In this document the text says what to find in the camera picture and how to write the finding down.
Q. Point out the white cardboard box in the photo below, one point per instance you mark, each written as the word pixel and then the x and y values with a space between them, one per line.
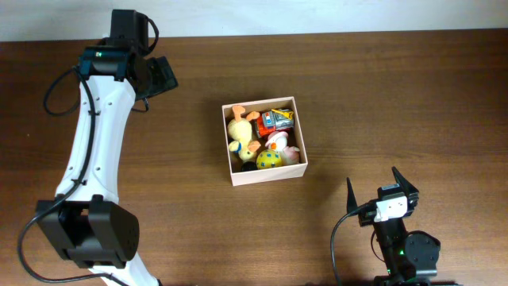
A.
pixel 295 139

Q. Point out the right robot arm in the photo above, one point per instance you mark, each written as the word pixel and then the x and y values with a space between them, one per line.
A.
pixel 410 257

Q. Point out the red grey toy truck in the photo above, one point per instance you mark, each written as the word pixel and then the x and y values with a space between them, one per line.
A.
pixel 274 120

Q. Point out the pink hat duck figure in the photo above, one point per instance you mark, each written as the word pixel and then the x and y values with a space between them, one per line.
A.
pixel 278 141

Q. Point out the yellow plush duck toy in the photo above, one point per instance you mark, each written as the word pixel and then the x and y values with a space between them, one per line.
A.
pixel 240 130

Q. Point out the yellow ball blue letters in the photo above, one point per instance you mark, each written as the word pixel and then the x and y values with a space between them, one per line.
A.
pixel 269 159

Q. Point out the black round lid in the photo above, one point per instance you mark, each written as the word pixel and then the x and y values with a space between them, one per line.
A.
pixel 248 166

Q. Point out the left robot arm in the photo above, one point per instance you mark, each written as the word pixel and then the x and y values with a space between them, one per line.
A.
pixel 84 222

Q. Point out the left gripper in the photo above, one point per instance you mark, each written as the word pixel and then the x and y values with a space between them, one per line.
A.
pixel 165 77

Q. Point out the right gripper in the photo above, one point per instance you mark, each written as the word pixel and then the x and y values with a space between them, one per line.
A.
pixel 367 214

